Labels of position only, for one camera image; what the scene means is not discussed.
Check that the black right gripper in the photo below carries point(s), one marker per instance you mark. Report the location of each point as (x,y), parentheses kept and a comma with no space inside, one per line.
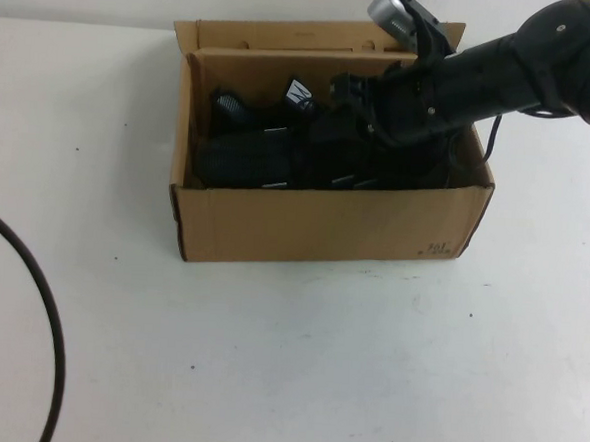
(412,103)

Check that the black mesh sneaker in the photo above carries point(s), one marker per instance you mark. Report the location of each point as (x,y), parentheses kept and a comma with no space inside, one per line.
(248,160)
(232,108)

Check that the brown cardboard shoe box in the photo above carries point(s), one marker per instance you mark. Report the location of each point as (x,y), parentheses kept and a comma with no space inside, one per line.
(324,228)

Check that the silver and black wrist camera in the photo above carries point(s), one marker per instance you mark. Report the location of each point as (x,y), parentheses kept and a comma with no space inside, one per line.
(393,11)

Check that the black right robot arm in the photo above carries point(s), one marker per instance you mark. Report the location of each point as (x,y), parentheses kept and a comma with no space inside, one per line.
(509,69)

